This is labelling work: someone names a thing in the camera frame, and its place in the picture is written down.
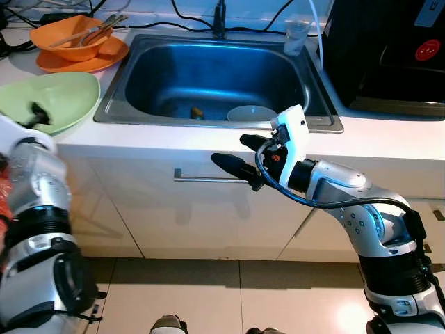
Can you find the orange plastic bowl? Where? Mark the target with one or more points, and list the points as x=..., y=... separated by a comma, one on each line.
x=52, y=38

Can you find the stainless steel sink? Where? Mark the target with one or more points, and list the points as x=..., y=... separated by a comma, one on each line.
x=208, y=69

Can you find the chrome faucet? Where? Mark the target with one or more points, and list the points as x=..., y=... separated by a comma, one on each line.
x=220, y=24

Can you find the wooden chopstick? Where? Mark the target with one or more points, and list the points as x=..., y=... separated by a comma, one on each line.
x=197, y=113

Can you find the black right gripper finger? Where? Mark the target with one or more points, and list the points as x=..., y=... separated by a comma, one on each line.
x=233, y=167
x=254, y=141

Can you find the black robot foot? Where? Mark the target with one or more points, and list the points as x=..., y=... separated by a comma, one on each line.
x=264, y=331
x=169, y=325

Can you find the white bowl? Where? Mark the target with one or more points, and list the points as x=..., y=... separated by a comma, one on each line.
x=250, y=113

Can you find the clear plastic cup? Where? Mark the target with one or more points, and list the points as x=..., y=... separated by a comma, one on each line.
x=295, y=38

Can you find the black countertop appliance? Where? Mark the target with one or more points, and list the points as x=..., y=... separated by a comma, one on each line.
x=375, y=56

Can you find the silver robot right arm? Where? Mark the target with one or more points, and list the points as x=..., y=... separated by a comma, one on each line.
x=341, y=181

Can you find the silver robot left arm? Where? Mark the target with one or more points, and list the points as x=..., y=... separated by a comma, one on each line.
x=35, y=195

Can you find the green plate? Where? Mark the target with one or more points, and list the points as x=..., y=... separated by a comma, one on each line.
x=62, y=97

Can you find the black robot left foot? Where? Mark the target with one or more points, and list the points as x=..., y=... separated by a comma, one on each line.
x=169, y=325

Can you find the black power adapter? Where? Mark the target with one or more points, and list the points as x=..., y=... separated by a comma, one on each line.
x=59, y=17

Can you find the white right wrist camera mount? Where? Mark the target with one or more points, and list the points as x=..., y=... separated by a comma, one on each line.
x=292, y=132

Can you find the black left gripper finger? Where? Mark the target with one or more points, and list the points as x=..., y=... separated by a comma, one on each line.
x=39, y=116

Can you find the orange plastic plate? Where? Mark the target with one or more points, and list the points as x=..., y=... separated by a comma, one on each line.
x=115, y=57

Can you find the black robot right foot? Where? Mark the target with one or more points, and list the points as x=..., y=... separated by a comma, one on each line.
x=264, y=331

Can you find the silver metal spoon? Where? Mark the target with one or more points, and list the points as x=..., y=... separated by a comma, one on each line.
x=94, y=35

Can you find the white kitchen base cabinet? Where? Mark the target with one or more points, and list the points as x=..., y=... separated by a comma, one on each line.
x=208, y=223

